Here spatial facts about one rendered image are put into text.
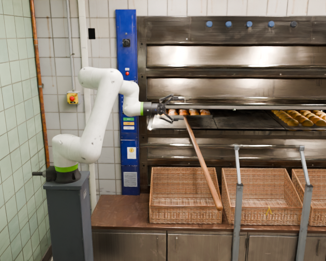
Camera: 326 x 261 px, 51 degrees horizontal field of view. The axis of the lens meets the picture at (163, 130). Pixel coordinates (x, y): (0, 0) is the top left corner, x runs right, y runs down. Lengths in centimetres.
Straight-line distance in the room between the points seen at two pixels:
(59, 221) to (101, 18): 160
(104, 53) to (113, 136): 71
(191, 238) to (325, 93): 158
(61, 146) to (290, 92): 190
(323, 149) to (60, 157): 221
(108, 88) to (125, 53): 101
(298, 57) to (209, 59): 70
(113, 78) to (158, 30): 107
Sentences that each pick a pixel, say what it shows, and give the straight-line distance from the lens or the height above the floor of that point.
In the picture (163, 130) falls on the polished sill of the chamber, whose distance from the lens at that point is 291.
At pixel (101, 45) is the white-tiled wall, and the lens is 286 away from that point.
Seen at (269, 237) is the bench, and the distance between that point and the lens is 278.
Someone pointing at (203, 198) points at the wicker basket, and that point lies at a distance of 304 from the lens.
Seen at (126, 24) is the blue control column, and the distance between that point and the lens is 279.
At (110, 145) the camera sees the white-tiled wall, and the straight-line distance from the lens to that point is 300.
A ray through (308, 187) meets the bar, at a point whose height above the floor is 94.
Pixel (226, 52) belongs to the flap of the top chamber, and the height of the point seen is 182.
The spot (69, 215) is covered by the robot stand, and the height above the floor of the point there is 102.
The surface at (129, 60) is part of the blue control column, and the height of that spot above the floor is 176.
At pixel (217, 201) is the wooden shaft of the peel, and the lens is 168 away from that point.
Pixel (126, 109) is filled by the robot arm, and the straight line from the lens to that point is 227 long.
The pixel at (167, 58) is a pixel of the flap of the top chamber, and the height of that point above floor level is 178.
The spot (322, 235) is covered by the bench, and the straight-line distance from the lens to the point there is 290.
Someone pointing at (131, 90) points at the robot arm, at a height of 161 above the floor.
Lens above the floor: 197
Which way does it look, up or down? 16 degrees down
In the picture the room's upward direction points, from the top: straight up
